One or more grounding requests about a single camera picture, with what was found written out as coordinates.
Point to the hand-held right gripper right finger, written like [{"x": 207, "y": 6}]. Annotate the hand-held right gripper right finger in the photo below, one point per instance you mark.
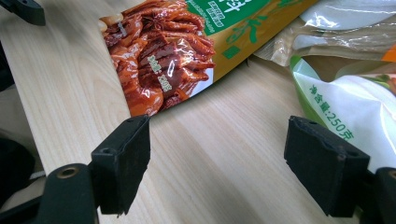
[{"x": 323, "y": 168}]

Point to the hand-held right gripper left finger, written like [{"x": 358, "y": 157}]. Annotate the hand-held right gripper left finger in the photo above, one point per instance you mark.
[{"x": 121, "y": 168}]

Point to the snack packet with red meat print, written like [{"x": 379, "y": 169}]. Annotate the snack packet with red meat print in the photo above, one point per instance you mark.
[{"x": 162, "y": 56}]

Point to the white and green packet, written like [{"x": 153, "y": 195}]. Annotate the white and green packet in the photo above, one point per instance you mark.
[{"x": 358, "y": 109}]

